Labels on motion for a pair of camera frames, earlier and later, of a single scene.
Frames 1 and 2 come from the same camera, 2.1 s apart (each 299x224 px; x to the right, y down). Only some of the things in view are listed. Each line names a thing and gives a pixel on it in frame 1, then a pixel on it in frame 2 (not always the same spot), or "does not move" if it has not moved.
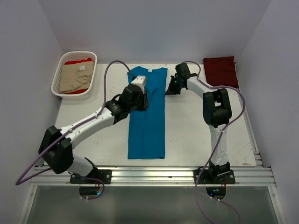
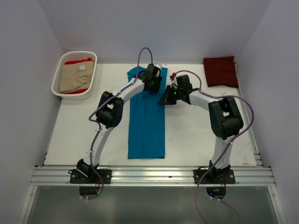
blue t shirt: (146, 137) does not move
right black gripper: (171, 91) to (166, 99)
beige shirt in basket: (75, 76) does not move
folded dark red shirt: (220, 71) does not move
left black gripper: (145, 103) to (155, 87)
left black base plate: (103, 175) does not move
